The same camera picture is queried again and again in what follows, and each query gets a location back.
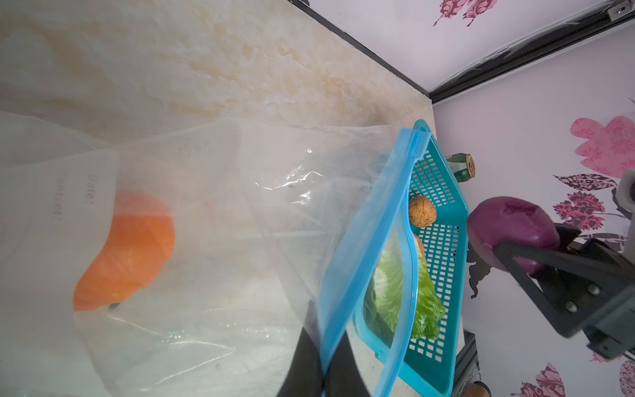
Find purple toy onion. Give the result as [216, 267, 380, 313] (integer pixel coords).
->
[467, 196, 560, 271]

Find green toy lettuce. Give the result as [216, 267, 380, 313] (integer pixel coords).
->
[364, 237, 446, 344]

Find brown toy walnut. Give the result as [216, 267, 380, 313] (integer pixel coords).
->
[408, 196, 438, 228]

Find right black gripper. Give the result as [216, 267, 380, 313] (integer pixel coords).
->
[494, 223, 634, 360]

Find teal plastic basket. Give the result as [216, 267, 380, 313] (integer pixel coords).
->
[353, 120, 468, 396]

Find green drink can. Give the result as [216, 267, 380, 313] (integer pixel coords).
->
[446, 153, 476, 183]

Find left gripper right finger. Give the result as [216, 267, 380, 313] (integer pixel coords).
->
[324, 332, 370, 397]

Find clear blue zip top bag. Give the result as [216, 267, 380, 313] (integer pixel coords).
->
[1, 113, 423, 396]

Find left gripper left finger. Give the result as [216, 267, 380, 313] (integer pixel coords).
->
[277, 301, 324, 397]

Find orange toy pumpkin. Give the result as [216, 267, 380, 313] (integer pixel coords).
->
[74, 191, 176, 311]

